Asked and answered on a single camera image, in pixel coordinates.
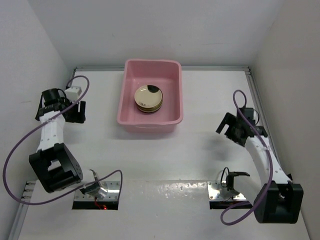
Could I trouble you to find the aluminium frame rail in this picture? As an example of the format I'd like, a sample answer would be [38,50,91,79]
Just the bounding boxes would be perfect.
[8,180,36,240]
[244,67,283,172]

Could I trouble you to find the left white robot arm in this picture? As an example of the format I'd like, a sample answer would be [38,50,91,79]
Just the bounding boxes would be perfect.
[29,86,86,193]

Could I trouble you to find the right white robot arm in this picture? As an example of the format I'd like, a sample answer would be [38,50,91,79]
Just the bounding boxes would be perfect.
[216,106,304,224]

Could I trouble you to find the right aluminium frame rail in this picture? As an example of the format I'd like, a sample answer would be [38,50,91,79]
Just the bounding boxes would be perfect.
[244,67,283,172]

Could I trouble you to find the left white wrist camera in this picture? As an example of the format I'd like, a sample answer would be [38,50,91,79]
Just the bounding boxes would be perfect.
[64,86,82,102]

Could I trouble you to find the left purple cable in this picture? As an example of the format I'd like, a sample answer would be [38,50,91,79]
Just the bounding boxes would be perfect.
[2,75,123,206]

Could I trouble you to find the pink plastic bin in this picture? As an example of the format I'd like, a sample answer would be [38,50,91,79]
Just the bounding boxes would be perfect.
[117,58,184,134]

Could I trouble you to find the left aluminium frame rail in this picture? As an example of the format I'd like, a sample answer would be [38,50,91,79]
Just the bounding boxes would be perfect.
[8,180,36,240]

